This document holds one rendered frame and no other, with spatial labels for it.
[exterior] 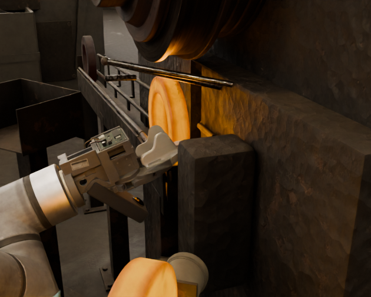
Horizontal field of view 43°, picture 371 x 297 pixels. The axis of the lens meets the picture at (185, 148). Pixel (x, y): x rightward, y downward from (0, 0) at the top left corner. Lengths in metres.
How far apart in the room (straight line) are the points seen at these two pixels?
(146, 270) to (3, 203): 0.35
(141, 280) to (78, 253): 1.46
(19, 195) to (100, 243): 1.21
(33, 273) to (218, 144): 0.31
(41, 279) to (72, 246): 1.24
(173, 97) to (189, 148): 0.18
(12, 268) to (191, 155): 0.27
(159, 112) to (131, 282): 0.58
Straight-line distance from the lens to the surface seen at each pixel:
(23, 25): 3.22
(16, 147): 1.27
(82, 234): 2.00
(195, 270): 0.61
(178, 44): 0.75
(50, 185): 0.73
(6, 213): 0.74
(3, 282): 0.63
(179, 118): 0.82
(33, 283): 0.68
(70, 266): 1.82
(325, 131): 0.55
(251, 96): 0.69
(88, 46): 1.88
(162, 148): 0.76
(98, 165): 0.74
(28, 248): 0.73
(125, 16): 0.82
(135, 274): 0.44
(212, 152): 0.65
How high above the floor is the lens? 1.05
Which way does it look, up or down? 22 degrees down
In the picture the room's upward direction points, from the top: straight up
